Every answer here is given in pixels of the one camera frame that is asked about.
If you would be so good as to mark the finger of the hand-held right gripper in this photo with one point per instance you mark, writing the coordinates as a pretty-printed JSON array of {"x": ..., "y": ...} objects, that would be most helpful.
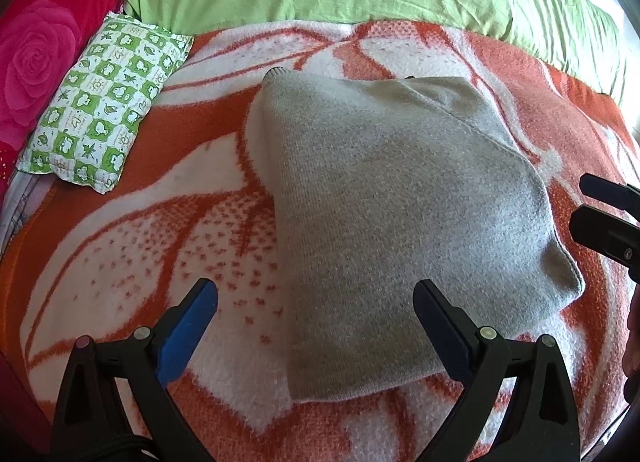
[
  {"x": 600, "y": 232},
  {"x": 607, "y": 194}
]

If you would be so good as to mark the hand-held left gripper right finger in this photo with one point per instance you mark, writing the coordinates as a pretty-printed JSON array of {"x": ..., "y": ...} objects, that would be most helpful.
[{"x": 445, "y": 332}]

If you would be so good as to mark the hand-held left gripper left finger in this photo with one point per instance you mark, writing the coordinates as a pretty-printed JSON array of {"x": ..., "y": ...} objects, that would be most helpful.
[{"x": 185, "y": 332}]

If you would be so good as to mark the grey knit sweater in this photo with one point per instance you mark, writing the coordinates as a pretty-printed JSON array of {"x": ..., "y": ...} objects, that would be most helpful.
[{"x": 400, "y": 222}]

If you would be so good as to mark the person's right hand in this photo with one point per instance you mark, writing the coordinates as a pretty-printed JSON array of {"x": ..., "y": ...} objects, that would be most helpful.
[{"x": 633, "y": 347}]

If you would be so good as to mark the orange and white blanket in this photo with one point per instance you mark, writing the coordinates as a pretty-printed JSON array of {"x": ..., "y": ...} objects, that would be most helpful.
[{"x": 165, "y": 222}]

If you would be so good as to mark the pale floral bed sheet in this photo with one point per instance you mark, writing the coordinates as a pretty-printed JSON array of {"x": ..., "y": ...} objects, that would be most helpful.
[{"x": 20, "y": 212}]

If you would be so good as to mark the green and white patterned pillow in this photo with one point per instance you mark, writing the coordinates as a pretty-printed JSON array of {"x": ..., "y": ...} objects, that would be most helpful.
[{"x": 105, "y": 101}]

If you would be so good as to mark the pink rose pillow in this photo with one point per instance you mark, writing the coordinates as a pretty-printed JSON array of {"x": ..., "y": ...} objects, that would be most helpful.
[{"x": 35, "y": 61}]

